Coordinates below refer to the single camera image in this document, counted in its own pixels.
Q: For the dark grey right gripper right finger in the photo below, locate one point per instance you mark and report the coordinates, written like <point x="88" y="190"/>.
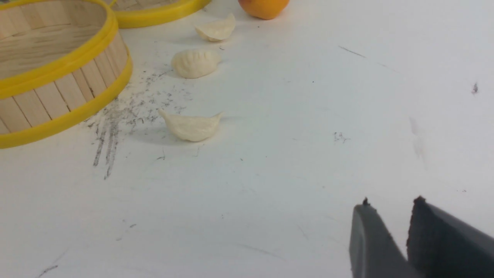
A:
<point x="440" y="245"/>

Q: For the orange toy pear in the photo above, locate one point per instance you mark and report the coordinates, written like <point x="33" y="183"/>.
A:
<point x="263" y="9"/>

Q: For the woven bamboo steamer lid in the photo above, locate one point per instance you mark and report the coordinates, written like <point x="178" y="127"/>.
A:
<point x="145" y="13"/>

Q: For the bamboo steamer tray yellow rims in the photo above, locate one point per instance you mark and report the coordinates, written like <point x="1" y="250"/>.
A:
<point x="62" y="61"/>

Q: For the white dumpling pleated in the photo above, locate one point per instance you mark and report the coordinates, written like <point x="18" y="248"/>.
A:
<point x="195" y="63"/>

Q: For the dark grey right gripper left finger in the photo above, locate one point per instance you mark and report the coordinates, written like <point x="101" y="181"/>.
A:
<point x="372" y="250"/>

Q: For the white dumpling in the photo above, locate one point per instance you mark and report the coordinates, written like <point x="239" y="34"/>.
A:
<point x="218" y="30"/>
<point x="191" y="128"/>

